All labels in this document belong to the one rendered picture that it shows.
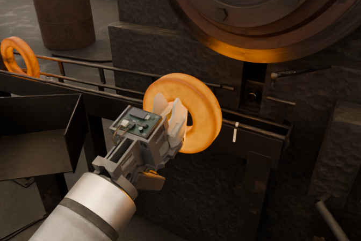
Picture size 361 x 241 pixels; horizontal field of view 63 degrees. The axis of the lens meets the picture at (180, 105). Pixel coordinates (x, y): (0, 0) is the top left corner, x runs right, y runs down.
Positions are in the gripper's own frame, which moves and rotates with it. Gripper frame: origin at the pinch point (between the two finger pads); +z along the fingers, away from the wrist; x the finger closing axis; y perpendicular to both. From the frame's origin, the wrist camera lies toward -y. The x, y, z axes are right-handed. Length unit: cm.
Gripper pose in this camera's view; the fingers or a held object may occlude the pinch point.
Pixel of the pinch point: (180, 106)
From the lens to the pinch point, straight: 55.0
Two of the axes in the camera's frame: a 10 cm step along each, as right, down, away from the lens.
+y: -1.3, -7.0, -7.0
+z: 4.7, -6.7, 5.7
